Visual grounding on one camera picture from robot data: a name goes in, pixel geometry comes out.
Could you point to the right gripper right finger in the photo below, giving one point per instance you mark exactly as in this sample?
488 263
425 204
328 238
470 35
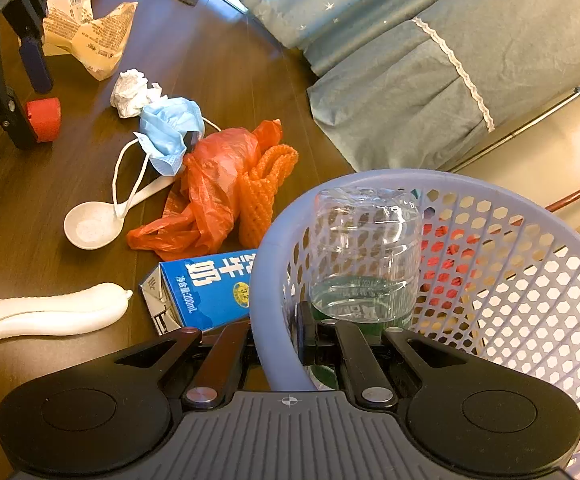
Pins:
342 346

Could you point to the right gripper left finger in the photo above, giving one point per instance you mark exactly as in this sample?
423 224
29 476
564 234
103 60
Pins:
220 372

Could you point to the brown paper wrapper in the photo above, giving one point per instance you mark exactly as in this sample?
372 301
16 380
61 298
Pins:
97 43

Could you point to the red bottle cap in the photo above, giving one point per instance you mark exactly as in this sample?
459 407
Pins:
45 117

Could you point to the blue milk carton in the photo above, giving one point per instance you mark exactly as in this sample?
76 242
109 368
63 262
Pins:
201 292

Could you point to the clear plastic water bottle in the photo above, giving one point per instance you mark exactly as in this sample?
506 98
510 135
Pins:
365 252

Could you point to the white tissue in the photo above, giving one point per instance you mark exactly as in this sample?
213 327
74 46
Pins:
132 91

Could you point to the white brush handle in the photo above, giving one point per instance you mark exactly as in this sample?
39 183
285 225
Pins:
72 314

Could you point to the orange plastic bag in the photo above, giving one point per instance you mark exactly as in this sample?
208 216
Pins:
203 204

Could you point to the beige plastic spoon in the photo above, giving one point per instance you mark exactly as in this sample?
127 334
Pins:
93 225

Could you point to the blue surgical face mask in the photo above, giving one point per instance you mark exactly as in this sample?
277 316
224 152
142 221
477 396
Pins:
167 130

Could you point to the orange foam fruit net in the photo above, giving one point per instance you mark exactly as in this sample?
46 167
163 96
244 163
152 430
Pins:
258 189

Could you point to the lavender plastic mesh basket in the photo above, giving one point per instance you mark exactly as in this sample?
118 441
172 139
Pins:
499 277

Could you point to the metal dustpan handle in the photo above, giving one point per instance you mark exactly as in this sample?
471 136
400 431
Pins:
573 96

